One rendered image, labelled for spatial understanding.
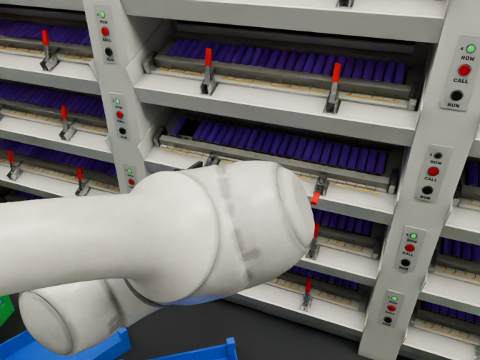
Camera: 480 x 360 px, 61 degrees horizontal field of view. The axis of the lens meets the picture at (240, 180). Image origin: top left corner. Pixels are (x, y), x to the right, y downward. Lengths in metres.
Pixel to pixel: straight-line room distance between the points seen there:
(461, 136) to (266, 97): 0.37
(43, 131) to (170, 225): 1.02
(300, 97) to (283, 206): 0.57
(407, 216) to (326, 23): 0.42
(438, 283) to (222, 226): 0.81
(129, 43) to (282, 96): 0.35
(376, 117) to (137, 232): 0.62
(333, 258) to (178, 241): 0.78
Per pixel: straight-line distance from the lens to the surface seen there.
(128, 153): 1.08
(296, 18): 0.79
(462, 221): 0.94
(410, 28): 0.77
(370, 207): 0.91
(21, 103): 1.38
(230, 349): 1.15
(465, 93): 0.79
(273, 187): 0.31
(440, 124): 0.81
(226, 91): 0.90
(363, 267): 1.04
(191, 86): 0.93
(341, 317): 1.18
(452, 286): 1.07
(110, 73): 1.01
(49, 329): 0.42
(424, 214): 0.91
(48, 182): 1.41
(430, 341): 1.20
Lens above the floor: 1.01
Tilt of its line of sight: 33 degrees down
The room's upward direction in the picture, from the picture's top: straight up
